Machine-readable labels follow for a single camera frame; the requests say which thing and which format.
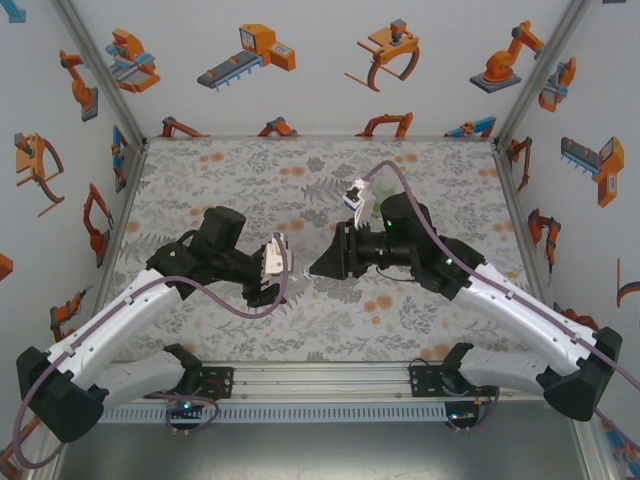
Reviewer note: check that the small clear plastic bottle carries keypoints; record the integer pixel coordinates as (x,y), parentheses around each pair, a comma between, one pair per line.
(305,276)

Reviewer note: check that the clear bottle with green label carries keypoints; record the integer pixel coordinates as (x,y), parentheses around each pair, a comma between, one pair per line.
(385,192)

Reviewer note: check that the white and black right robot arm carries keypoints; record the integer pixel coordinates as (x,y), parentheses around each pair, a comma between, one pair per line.
(525,320)

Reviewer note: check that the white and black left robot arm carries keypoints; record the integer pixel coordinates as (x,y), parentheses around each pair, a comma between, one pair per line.
(115,325)

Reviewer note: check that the floral tablecloth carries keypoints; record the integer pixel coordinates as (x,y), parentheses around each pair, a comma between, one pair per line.
(320,325)

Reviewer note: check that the small controller board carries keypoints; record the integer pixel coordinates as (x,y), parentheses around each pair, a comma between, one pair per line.
(185,407)
(462,415)

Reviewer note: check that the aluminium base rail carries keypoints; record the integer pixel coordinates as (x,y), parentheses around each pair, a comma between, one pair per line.
(320,380)

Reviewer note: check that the aluminium side rail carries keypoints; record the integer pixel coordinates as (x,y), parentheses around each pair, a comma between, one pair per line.
(517,225)
(117,225)

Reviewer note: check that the aluminium frame post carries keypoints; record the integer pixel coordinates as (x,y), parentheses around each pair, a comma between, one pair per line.
(542,75)
(102,75)

